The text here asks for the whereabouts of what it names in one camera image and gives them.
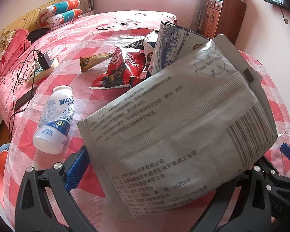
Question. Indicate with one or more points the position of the pink bed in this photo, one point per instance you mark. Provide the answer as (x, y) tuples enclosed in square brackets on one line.
[(99, 21)]

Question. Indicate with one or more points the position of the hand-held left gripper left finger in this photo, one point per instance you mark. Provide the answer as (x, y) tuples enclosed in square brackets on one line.
[(73, 171)]

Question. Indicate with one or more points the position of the black cloth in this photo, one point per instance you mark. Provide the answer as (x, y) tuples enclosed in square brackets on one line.
[(37, 34)]

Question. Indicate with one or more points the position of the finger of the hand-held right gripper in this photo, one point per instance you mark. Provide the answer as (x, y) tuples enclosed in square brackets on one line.
[(288, 153)]

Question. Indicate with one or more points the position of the blue white milk carton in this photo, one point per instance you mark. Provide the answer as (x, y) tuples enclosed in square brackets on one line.
[(169, 43)]

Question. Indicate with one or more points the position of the white plastic drink bottle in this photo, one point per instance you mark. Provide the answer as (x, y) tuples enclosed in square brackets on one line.
[(53, 125)]

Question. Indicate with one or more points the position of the black white coffee packet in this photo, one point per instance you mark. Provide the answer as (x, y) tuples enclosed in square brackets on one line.
[(148, 44)]

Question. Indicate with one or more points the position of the black phone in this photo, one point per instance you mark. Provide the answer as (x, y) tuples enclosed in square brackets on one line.
[(25, 99)]

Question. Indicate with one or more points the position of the yellow headboard cover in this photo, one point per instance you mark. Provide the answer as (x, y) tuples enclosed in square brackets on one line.
[(21, 19)]

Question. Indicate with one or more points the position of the red snack wrapper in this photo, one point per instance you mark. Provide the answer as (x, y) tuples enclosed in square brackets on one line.
[(120, 70)]

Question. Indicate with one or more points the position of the red white checkered plastic sheet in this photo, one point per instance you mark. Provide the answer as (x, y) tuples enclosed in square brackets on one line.
[(87, 96)]

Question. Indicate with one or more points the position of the folded pink blanket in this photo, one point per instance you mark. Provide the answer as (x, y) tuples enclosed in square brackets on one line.
[(17, 48)]

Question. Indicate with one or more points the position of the grey wet wipes packet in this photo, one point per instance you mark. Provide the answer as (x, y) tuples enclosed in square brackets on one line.
[(171, 125)]

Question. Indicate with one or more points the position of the yellow floral pillow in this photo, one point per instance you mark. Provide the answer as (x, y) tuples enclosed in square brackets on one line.
[(2, 43)]

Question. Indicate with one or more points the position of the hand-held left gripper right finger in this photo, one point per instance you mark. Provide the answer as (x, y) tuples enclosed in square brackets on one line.
[(243, 181)]

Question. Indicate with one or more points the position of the cream power strip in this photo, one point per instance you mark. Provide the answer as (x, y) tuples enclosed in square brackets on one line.
[(37, 76)]

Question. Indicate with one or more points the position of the brown wooden cabinet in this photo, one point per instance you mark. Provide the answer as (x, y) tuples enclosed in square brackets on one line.
[(222, 17)]

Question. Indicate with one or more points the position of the brown coffee stick sachet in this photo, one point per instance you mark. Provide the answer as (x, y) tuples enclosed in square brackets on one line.
[(94, 61)]

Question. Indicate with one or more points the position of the black charger plug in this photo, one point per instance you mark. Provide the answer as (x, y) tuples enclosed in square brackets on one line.
[(44, 61)]

